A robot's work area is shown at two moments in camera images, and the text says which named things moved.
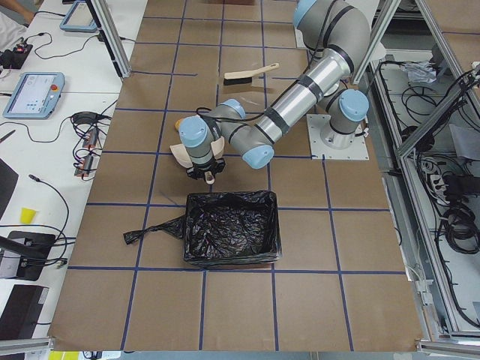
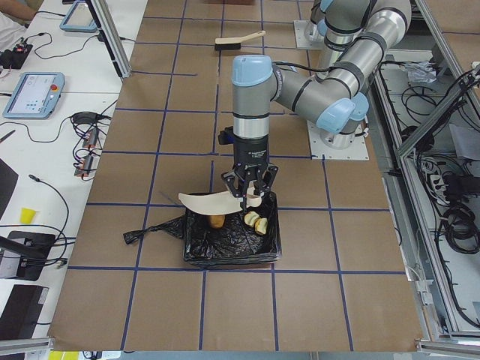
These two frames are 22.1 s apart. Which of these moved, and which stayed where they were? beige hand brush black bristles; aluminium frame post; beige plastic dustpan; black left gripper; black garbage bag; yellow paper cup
Moved: beige hand brush black bristles; beige plastic dustpan; black left gripper
Stayed: aluminium frame post; black garbage bag; yellow paper cup
